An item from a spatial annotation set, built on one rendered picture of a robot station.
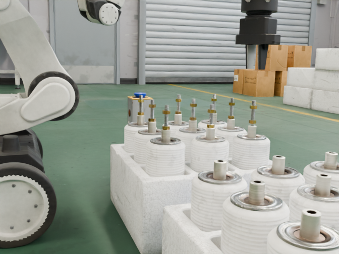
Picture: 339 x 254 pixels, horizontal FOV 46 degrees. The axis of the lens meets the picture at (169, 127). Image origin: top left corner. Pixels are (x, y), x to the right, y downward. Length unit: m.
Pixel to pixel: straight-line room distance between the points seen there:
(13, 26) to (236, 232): 0.83
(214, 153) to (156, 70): 5.35
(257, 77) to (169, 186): 3.88
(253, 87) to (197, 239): 4.21
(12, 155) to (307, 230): 0.74
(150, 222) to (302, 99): 3.15
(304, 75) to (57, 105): 3.09
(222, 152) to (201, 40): 5.64
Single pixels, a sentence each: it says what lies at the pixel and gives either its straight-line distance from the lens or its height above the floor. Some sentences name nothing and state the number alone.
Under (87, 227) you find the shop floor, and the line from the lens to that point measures 1.13.
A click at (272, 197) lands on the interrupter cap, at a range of 0.62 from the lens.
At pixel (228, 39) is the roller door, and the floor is 0.73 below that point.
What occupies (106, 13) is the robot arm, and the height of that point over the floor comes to 0.60.
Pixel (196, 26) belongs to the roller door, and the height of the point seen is 0.90.
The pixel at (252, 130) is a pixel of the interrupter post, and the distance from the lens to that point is 1.06.
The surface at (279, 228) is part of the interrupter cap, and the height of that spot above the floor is 0.25.
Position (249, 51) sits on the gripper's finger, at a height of 0.47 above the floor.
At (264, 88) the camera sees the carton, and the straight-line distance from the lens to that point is 4.79.
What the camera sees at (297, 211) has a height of 0.23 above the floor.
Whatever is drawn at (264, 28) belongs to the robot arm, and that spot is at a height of 0.52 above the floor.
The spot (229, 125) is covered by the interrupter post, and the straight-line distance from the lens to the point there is 1.16.
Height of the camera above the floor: 0.46
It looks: 10 degrees down
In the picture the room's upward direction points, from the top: 1 degrees clockwise
